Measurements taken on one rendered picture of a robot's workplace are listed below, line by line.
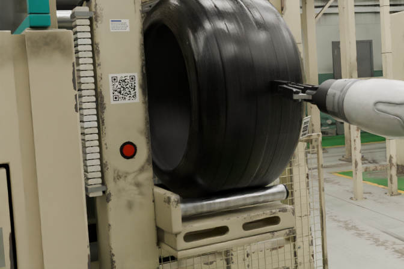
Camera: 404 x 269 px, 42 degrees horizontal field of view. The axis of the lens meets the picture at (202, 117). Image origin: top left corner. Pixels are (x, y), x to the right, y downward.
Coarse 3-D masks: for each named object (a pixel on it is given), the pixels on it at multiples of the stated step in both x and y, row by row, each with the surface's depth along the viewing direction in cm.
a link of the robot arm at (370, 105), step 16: (368, 80) 98; (384, 80) 95; (400, 80) 96; (352, 96) 98; (368, 96) 94; (384, 96) 91; (400, 96) 89; (352, 112) 98; (368, 112) 94; (384, 112) 91; (400, 112) 89; (368, 128) 96; (384, 128) 92; (400, 128) 89
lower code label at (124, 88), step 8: (112, 80) 133; (120, 80) 134; (128, 80) 135; (136, 80) 136; (112, 88) 133; (120, 88) 134; (128, 88) 135; (136, 88) 136; (112, 96) 133; (120, 96) 134; (128, 96) 135; (136, 96) 136
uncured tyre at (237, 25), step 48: (192, 0) 134; (240, 0) 138; (144, 48) 161; (192, 48) 128; (240, 48) 127; (288, 48) 132; (192, 96) 128; (240, 96) 125; (192, 144) 131; (240, 144) 128; (288, 144) 135; (192, 192) 141
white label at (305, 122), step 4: (308, 116) 137; (304, 120) 136; (308, 120) 137; (304, 124) 136; (308, 124) 138; (304, 128) 137; (300, 132) 136; (304, 132) 138; (300, 136) 137; (304, 136) 139
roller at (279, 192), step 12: (228, 192) 142; (240, 192) 142; (252, 192) 143; (264, 192) 144; (276, 192) 146; (288, 192) 148; (180, 204) 134; (192, 204) 135; (204, 204) 137; (216, 204) 138; (228, 204) 140; (240, 204) 141; (252, 204) 144
